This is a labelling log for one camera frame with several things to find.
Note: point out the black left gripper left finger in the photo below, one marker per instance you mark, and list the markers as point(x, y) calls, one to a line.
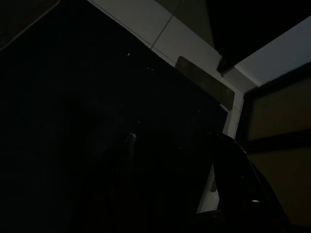
point(121, 184)

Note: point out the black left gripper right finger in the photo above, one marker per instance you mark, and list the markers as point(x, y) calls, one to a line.
point(240, 194)

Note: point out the beige cabinet door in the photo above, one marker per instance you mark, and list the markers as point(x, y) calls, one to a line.
point(279, 116)

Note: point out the brown rectangular panel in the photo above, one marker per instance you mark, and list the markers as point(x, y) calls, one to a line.
point(204, 81)

